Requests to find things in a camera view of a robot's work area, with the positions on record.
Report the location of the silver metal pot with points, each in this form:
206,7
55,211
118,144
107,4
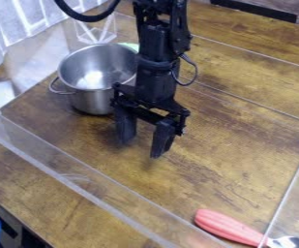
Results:
89,72

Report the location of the clear acrylic barrier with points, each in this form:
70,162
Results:
145,216

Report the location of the spoon with orange handle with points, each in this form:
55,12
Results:
229,228

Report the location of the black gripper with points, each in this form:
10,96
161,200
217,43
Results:
149,100

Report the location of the green object behind pot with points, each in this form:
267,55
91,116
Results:
130,45

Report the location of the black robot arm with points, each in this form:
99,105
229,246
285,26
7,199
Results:
165,36

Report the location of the dark bar at table edge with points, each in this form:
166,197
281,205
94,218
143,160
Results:
258,10

